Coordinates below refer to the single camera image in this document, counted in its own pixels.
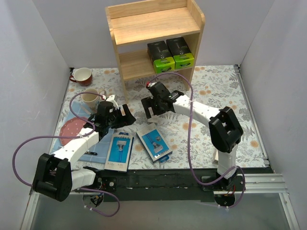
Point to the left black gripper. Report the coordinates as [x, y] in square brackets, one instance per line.
[122, 115]

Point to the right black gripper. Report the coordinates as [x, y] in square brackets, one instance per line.
[150, 108]

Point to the white Harry's razor box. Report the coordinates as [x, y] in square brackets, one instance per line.
[154, 118]

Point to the blue Harry's razor pack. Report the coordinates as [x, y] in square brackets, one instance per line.
[119, 152]
[154, 143]

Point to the green black Gillette razor box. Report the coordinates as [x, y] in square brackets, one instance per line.
[160, 56]
[180, 52]

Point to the long white Harry's box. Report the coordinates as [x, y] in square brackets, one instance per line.
[215, 158]

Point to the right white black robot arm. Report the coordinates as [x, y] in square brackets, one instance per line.
[225, 129]

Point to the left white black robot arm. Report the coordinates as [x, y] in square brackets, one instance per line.
[54, 176]

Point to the wooden two-tier shelf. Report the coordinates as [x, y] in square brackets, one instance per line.
[147, 21]

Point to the cream ceramic mug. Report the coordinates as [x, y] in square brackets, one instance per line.
[92, 98]

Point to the floral patterned tablecloth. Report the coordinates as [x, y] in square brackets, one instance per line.
[215, 86]

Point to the pink dotted plate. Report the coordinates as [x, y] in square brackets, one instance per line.
[72, 127]

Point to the red ceramic mug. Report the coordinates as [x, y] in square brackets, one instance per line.
[82, 76]

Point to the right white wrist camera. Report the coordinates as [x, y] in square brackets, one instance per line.
[150, 84]

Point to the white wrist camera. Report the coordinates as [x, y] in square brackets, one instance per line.
[113, 99]
[150, 84]

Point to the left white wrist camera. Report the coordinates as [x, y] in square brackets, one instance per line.
[113, 99]

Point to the knife with wooden handle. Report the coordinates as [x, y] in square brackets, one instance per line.
[88, 111]

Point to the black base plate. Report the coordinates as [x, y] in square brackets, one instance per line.
[162, 185]

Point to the aluminium rail frame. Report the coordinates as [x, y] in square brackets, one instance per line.
[263, 204]

